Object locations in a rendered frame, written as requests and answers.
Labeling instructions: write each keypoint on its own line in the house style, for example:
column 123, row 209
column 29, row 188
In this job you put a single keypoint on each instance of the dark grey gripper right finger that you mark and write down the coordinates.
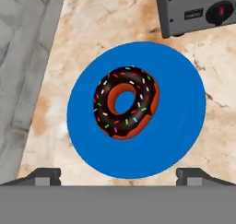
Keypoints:
column 190, row 176

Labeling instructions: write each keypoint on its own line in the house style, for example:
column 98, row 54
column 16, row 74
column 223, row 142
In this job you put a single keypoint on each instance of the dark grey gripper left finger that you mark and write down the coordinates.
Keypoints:
column 46, row 176

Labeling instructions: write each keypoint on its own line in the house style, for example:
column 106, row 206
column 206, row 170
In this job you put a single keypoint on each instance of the blue round plate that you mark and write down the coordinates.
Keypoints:
column 172, row 123

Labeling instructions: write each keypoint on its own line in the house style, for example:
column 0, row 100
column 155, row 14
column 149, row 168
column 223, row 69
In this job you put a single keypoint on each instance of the chocolate sprinkled donut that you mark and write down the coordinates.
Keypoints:
column 104, row 111

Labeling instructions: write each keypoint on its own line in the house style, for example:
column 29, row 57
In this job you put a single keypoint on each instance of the grey toaster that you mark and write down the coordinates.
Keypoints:
column 184, row 3

